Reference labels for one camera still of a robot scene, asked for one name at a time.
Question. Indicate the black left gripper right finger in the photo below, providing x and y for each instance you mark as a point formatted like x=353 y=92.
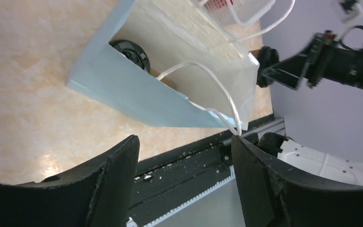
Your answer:
x=274 y=193

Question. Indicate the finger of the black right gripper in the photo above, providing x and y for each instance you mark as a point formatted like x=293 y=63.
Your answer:
x=291 y=71

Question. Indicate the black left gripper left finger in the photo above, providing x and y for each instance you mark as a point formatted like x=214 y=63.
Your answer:
x=95 y=193

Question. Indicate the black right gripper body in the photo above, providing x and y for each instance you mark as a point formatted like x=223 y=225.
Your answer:
x=342 y=65

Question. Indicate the light blue paper bag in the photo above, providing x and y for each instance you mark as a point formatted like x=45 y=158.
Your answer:
x=214 y=72

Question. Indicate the black coffee cup lid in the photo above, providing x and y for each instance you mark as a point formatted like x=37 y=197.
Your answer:
x=133 y=52

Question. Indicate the brown cardboard cup carrier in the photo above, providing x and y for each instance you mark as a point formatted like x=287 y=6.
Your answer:
x=165 y=80

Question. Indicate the white plastic basket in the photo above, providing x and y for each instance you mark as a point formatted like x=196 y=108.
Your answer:
x=241 y=12

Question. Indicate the white cable duct strip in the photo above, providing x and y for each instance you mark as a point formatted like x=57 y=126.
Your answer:
x=151 y=206

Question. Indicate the black mounting base rail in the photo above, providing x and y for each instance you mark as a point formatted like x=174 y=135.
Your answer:
x=194 y=158

